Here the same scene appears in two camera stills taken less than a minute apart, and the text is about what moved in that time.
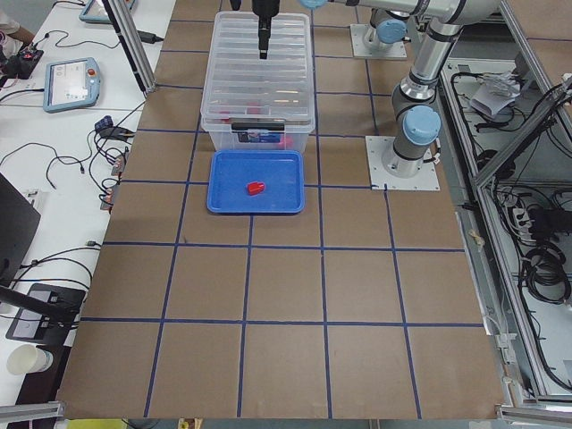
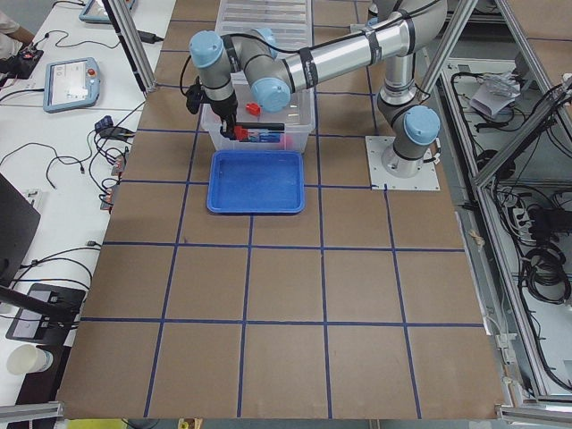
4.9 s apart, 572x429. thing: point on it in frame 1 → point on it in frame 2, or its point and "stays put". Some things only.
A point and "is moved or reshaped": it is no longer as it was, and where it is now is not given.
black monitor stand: [46, 315] stays put
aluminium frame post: [133, 44] stays put
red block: [256, 188] → [240, 133]
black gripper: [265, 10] → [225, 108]
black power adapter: [149, 37] stays put
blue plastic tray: [230, 172] stays put
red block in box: [253, 108] stays put
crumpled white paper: [496, 91] stays put
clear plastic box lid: [239, 87] is moved or reshaped
